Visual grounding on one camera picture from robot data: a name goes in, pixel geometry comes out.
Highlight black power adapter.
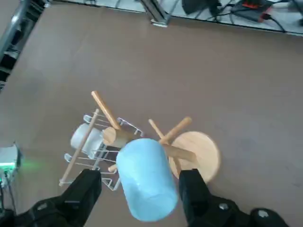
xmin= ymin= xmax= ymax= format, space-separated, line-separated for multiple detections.
xmin=181 ymin=0 xmax=223 ymax=15

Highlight aluminium frame post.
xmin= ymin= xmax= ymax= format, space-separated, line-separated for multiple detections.
xmin=141 ymin=0 xmax=174 ymax=28

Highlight black and red power strip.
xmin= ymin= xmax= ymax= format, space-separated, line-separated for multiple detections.
xmin=231 ymin=0 xmax=273 ymax=22

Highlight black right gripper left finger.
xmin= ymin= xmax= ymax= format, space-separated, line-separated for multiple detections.
xmin=0 ymin=169 xmax=103 ymax=227

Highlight black cables from left arm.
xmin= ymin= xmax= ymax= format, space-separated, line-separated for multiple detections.
xmin=0 ymin=170 xmax=18 ymax=215

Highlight wire rack with wooden bar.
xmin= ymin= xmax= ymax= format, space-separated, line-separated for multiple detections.
xmin=58 ymin=108 xmax=145 ymax=192

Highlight white cup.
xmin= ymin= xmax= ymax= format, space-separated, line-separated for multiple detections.
xmin=70 ymin=123 xmax=105 ymax=159

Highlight aluminium frame beam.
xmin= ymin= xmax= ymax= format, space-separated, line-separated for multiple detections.
xmin=0 ymin=0 xmax=52 ymax=62

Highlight light blue plastic cup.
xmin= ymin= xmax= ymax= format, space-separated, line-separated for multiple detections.
xmin=116 ymin=138 xmax=178 ymax=222

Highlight wooden cup rack tree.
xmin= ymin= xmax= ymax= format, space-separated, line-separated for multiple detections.
xmin=91 ymin=90 xmax=222 ymax=185

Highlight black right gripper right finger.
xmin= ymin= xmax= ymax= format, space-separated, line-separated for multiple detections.
xmin=178 ymin=168 xmax=291 ymax=227

